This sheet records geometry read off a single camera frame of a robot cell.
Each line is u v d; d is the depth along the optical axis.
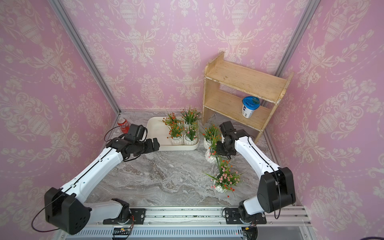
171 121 1.02
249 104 0.82
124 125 1.00
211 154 0.76
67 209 0.38
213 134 0.92
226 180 0.72
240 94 1.12
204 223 0.73
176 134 0.90
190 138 0.94
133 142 0.61
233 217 0.73
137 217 0.74
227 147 0.70
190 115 0.97
